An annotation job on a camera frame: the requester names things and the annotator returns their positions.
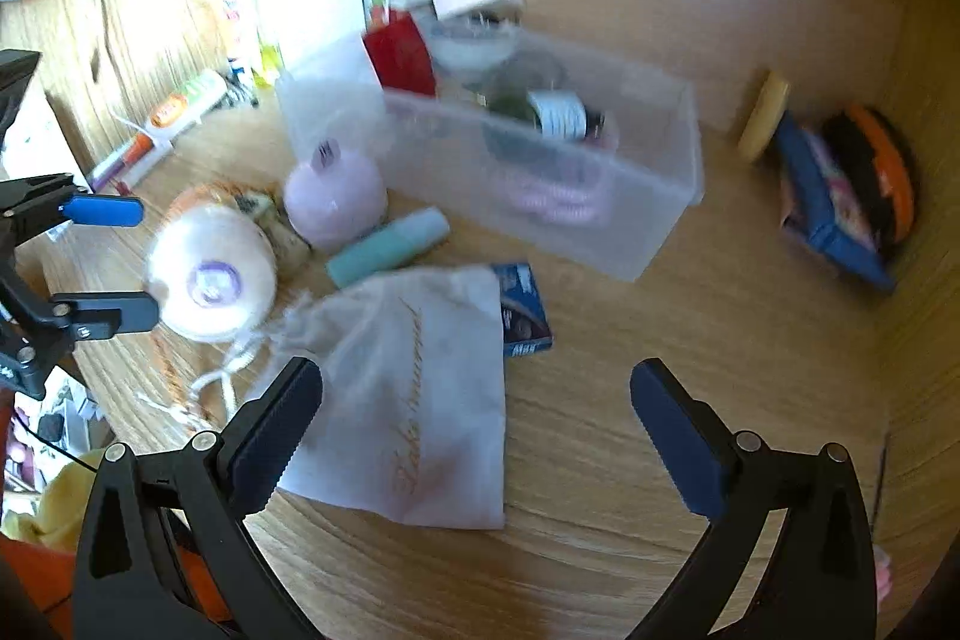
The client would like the white drawstring cloth bag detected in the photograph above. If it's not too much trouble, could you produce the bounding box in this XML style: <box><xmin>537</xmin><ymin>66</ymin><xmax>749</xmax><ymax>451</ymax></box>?
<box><xmin>196</xmin><ymin>263</ymin><xmax>508</xmax><ymax>531</ymax></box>

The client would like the blue printed packet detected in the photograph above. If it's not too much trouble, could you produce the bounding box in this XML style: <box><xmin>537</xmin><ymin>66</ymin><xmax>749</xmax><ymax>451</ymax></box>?
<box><xmin>772</xmin><ymin>111</ymin><xmax>899</xmax><ymax>294</ymax></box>

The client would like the orange and white round item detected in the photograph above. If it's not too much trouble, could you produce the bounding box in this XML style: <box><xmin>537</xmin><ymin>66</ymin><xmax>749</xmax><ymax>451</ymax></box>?
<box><xmin>166</xmin><ymin>181</ymin><xmax>252</xmax><ymax>229</ymax></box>

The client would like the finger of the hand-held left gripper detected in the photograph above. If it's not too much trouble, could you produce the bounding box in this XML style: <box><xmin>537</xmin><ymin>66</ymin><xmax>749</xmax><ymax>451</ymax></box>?
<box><xmin>0</xmin><ymin>261</ymin><xmax>161</xmax><ymax>399</ymax></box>
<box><xmin>0</xmin><ymin>171</ymin><xmax>146</xmax><ymax>253</ymax></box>

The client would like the round white container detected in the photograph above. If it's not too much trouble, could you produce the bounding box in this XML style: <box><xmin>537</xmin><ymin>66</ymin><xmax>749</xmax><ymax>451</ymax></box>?
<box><xmin>427</xmin><ymin>14</ymin><xmax>522</xmax><ymax>75</ymax></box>

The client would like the red card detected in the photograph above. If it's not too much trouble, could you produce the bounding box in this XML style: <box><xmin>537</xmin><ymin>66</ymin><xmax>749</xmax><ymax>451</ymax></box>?
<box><xmin>363</xmin><ymin>11</ymin><xmax>439</xmax><ymax>100</ymax></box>

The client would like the beige patterned item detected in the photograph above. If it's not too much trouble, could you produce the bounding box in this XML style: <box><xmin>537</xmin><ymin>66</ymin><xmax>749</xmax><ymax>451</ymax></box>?
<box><xmin>234</xmin><ymin>188</ymin><xmax>313</xmax><ymax>275</ymax></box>

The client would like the green and white tube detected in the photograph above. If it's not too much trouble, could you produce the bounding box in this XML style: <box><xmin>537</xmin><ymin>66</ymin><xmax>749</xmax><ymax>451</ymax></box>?
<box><xmin>147</xmin><ymin>68</ymin><xmax>230</xmax><ymax>133</ymax></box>

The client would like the orange cloth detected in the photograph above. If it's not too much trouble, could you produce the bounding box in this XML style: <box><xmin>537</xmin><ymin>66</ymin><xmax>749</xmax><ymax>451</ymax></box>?
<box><xmin>0</xmin><ymin>535</ymin><xmax>226</xmax><ymax>640</ymax></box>

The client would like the orange and black round case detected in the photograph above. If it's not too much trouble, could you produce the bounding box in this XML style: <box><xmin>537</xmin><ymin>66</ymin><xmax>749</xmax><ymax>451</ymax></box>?
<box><xmin>821</xmin><ymin>102</ymin><xmax>917</xmax><ymax>251</ymax></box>

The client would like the white round ball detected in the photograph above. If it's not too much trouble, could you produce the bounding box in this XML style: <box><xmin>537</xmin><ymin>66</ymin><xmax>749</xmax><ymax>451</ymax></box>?
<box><xmin>145</xmin><ymin>206</ymin><xmax>280</xmax><ymax>343</ymax></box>

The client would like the pink spiral hair tie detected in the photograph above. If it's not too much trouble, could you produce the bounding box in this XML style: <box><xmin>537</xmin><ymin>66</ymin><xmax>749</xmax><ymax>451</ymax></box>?
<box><xmin>504</xmin><ymin>171</ymin><xmax>601</xmax><ymax>223</ymax></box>

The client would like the yellow round disc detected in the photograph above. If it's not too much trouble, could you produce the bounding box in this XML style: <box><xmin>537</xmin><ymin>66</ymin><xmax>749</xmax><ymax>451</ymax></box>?
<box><xmin>736</xmin><ymin>71</ymin><xmax>792</xmax><ymax>163</ymax></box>

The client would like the small blue box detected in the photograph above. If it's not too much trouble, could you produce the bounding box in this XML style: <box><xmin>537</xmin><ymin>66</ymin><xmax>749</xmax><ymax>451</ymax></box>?
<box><xmin>491</xmin><ymin>262</ymin><xmax>556</xmax><ymax>359</ymax></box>

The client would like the dark bottle with white label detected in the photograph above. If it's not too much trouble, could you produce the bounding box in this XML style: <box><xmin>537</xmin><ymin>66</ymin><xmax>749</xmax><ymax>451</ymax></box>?
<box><xmin>484</xmin><ymin>77</ymin><xmax>608</xmax><ymax>142</ymax></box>

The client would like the wooden desktop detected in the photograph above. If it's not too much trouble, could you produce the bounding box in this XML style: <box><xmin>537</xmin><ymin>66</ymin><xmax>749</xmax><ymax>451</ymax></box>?
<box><xmin>15</xmin><ymin>0</ymin><xmax>960</xmax><ymax>640</ymax></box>

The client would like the yellow cloth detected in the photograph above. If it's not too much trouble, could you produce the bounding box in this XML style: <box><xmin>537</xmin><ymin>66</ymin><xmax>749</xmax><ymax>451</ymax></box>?
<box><xmin>7</xmin><ymin>446</ymin><xmax>102</xmax><ymax>551</ymax></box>

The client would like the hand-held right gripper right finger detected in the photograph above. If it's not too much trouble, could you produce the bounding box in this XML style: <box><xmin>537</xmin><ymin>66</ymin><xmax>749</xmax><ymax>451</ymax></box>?
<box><xmin>628</xmin><ymin>358</ymin><xmax>879</xmax><ymax>640</ymax></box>

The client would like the pink round bottle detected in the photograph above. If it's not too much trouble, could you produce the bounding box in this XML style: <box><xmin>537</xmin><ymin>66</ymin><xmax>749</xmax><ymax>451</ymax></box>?
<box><xmin>283</xmin><ymin>139</ymin><xmax>389</xmax><ymax>253</ymax></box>

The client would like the clear plastic storage bin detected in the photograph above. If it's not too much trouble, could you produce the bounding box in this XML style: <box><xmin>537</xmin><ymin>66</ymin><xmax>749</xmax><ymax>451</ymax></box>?
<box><xmin>274</xmin><ymin>26</ymin><xmax>706</xmax><ymax>283</ymax></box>

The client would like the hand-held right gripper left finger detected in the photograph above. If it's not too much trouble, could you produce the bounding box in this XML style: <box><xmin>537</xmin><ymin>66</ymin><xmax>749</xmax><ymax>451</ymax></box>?
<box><xmin>73</xmin><ymin>356</ymin><xmax>325</xmax><ymax>640</ymax></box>

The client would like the teal tube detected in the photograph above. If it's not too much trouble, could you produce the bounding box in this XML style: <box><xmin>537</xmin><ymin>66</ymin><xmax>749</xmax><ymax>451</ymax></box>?
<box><xmin>325</xmin><ymin>207</ymin><xmax>452</xmax><ymax>289</ymax></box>

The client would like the orange and white tube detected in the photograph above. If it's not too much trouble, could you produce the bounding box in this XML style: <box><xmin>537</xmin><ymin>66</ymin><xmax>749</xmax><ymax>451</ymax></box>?
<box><xmin>88</xmin><ymin>119</ymin><xmax>177</xmax><ymax>195</ymax></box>

